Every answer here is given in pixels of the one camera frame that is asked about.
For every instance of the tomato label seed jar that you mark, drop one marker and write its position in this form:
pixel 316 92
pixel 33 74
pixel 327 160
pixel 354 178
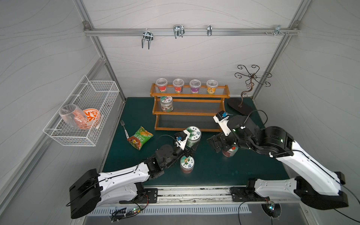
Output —
pixel 230 152

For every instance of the metal double hook middle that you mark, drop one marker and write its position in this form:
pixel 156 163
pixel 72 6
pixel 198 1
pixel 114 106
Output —
pixel 179 31

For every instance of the green leaf label jar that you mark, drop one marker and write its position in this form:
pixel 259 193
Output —
pixel 195 136

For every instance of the small clear-lid jar top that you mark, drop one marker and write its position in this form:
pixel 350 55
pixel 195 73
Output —
pixel 161 83

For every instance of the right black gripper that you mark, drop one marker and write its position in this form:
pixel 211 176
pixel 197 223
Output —
pixel 220 139

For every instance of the small clear-lid jar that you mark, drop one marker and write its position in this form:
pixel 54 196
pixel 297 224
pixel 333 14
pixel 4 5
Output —
pixel 178 85
pixel 161 83
pixel 195 86
pixel 211 86

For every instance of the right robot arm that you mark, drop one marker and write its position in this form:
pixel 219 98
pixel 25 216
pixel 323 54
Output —
pixel 315 186

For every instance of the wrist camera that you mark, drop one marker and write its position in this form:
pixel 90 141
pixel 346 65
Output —
pixel 181 139
pixel 222 119

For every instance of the white wire basket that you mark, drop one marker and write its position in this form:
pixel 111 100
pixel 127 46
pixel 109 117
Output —
pixel 100 95

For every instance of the orange wooden tiered shelf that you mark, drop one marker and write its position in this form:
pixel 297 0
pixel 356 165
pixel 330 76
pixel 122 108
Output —
pixel 189 109

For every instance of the metal single hook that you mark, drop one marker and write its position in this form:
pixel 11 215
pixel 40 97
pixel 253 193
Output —
pixel 209 30

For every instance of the metal double hook left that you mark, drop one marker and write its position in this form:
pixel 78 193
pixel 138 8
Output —
pixel 147 36

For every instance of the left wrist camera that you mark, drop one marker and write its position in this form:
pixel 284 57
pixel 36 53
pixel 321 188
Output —
pixel 181 139

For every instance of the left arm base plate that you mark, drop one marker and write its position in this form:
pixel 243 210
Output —
pixel 150 195

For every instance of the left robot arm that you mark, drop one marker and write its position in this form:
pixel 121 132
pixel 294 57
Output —
pixel 93 189

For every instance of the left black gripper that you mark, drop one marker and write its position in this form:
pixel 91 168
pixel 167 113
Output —
pixel 185 147

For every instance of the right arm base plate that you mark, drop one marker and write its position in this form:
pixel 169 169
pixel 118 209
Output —
pixel 244 194

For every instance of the metal scroll hook stand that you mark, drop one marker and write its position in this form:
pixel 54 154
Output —
pixel 252 78

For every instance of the metal hook right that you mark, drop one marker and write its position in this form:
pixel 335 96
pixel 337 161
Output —
pixel 277 31

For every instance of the clear glass cup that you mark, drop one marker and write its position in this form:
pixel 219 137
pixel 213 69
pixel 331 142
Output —
pixel 73 116

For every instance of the green snack packet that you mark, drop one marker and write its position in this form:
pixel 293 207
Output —
pixel 140 137

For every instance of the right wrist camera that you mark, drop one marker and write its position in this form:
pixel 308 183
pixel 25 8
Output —
pixel 222 119

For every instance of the white handled fork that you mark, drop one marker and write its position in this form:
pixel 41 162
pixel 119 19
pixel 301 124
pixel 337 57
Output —
pixel 123 125

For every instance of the orange fruit label jar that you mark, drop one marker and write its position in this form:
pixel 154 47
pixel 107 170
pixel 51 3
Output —
pixel 187 164

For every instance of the flower label seed jar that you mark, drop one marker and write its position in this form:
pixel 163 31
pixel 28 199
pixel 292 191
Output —
pixel 166 103

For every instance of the metal double hook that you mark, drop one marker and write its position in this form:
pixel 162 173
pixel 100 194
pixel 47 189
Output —
pixel 179 31
pixel 147 36

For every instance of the aluminium top rail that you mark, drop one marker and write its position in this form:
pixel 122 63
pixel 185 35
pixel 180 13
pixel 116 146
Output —
pixel 199 32

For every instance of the orange patterned bowl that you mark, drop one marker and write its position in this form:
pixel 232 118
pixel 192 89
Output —
pixel 93 118

